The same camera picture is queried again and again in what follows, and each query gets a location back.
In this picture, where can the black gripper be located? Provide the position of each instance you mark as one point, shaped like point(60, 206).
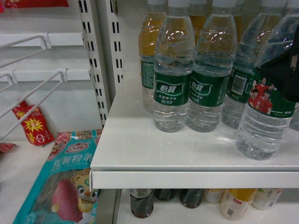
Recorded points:
point(283, 71)

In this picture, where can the water bottle green label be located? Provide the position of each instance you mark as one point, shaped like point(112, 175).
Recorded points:
point(266, 117)

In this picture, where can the shelf water bottle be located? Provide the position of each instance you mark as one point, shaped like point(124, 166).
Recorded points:
point(173, 65)
point(294, 123)
point(241, 82)
point(214, 57)

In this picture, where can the rear left water bottle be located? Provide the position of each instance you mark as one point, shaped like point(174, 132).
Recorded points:
point(151, 25)

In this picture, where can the white slotted shelf upright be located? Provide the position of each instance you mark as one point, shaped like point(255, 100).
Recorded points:
point(102, 40)

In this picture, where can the white green drink bottle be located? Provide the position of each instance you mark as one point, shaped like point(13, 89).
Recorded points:
point(265, 198)

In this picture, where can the orange juice bottle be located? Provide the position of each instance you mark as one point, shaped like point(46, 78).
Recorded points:
point(235, 202)

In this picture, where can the cream drink bottle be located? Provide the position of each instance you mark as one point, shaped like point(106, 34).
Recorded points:
point(213, 195)

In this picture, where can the dark tea bottle right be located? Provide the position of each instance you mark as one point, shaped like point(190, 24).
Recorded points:
point(191, 198)

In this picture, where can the dark tea bottle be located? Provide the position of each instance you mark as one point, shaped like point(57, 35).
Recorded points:
point(191, 198)
point(164, 194)
point(141, 202)

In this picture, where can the dark tea bottle middle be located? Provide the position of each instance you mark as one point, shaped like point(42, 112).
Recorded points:
point(164, 194)

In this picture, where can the dark tea bottle left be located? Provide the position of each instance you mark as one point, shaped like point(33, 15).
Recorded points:
point(141, 202)

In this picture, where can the teal noodle bag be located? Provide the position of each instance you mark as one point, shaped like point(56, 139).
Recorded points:
point(62, 193)

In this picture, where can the red snack packet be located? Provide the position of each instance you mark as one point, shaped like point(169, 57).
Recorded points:
point(34, 125)

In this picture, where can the red hanging package top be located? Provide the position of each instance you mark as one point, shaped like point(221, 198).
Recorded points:
point(35, 3)

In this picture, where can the upper white wire hook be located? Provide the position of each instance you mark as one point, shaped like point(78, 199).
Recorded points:
point(36, 41)

